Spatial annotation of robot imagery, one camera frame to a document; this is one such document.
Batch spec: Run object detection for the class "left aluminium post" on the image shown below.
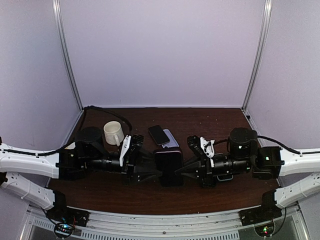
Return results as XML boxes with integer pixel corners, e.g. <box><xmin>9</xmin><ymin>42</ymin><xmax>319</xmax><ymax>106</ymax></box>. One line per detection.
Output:
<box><xmin>52</xmin><ymin>0</ymin><xmax>83</xmax><ymax>112</ymax></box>

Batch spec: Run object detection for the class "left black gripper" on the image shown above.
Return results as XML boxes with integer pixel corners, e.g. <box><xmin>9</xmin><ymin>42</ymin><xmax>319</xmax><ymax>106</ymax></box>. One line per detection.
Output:
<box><xmin>84</xmin><ymin>146</ymin><xmax>163</xmax><ymax>187</ymax></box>

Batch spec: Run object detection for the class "black phone case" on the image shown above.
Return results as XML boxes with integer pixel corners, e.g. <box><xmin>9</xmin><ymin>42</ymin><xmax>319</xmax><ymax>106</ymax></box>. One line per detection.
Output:
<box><xmin>153</xmin><ymin>148</ymin><xmax>185</xmax><ymax>188</ymax></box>

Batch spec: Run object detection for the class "right aluminium post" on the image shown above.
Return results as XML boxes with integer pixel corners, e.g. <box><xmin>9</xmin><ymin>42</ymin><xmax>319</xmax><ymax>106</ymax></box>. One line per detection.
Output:
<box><xmin>241</xmin><ymin>0</ymin><xmax>273</xmax><ymax>112</ymax></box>

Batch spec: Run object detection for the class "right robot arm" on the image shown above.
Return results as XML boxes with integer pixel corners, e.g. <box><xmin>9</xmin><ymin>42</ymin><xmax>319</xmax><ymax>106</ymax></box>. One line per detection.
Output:
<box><xmin>175</xmin><ymin>127</ymin><xmax>320</xmax><ymax>221</ymax></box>

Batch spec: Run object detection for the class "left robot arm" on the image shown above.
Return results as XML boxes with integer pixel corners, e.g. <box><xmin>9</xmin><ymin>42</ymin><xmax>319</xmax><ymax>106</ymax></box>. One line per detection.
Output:
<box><xmin>0</xmin><ymin>126</ymin><xmax>162</xmax><ymax>222</ymax></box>

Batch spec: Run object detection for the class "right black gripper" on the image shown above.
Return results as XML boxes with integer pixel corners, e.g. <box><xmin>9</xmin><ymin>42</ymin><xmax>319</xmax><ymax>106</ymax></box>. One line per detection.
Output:
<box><xmin>175</xmin><ymin>154</ymin><xmax>252</xmax><ymax>189</ymax></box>

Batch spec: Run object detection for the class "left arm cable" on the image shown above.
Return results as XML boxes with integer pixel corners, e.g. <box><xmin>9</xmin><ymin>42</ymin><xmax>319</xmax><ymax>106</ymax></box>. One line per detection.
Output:
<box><xmin>0</xmin><ymin>105</ymin><xmax>133</xmax><ymax>158</ymax></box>

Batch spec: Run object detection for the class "purple-edged phone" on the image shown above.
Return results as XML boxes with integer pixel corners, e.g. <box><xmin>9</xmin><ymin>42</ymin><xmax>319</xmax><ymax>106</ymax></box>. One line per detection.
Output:
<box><xmin>155</xmin><ymin>151</ymin><xmax>183</xmax><ymax>187</ymax></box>
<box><xmin>148</xmin><ymin>125</ymin><xmax>170</xmax><ymax>146</ymax></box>

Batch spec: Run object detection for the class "cream ribbed mug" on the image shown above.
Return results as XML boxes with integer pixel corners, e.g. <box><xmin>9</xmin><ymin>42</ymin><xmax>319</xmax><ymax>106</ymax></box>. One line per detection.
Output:
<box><xmin>103</xmin><ymin>121</ymin><xmax>124</xmax><ymax>147</ymax></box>

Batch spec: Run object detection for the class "aluminium post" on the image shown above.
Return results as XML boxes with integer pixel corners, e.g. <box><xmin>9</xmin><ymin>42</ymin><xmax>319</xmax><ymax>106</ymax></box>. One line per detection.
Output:
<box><xmin>241</xmin><ymin>0</ymin><xmax>273</xmax><ymax>112</ymax></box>
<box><xmin>52</xmin><ymin>0</ymin><xmax>83</xmax><ymax>112</ymax></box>

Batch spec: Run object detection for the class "front aluminium rail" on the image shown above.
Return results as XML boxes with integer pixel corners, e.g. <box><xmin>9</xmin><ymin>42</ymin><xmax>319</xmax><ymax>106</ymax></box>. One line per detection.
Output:
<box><xmin>17</xmin><ymin>204</ymin><xmax>311</xmax><ymax>240</ymax></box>

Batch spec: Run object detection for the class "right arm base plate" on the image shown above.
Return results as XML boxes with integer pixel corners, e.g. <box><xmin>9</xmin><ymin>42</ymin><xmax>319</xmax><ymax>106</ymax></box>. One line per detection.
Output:
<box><xmin>239</xmin><ymin>206</ymin><xmax>282</xmax><ymax>226</ymax></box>

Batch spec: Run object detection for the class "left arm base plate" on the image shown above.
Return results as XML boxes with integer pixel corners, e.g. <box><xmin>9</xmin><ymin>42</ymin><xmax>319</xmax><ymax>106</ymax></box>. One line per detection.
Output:
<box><xmin>46</xmin><ymin>207</ymin><xmax>90</xmax><ymax>227</ymax></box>

